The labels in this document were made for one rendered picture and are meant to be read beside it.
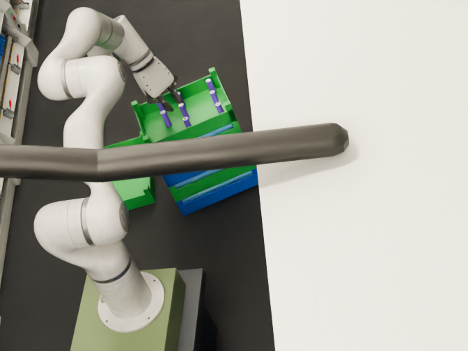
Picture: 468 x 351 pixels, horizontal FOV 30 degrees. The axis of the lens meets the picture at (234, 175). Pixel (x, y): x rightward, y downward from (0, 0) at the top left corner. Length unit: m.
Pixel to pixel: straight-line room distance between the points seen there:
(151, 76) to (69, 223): 0.77
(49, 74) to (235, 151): 1.68
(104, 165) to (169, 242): 2.38
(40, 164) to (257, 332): 2.11
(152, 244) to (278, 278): 2.45
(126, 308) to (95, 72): 0.63
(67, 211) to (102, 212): 0.09
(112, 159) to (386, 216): 0.20
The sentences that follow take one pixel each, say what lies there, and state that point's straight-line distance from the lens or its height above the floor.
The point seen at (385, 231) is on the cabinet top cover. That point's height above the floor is 1.78.
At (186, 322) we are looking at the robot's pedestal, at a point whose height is 0.28.
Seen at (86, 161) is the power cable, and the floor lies 1.83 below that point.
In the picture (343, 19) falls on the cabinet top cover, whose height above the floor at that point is 1.78.
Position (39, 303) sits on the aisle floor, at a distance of 3.08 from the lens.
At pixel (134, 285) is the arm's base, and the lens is 2.31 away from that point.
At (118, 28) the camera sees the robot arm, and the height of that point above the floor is 0.82.
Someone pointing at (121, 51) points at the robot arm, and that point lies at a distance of 2.70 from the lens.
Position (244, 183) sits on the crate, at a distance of 3.03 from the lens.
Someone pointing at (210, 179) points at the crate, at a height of 0.12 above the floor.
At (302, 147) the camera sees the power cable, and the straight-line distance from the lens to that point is 0.63.
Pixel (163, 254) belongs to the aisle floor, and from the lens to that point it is 2.99.
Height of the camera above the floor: 2.25
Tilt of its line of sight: 46 degrees down
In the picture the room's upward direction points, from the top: 23 degrees counter-clockwise
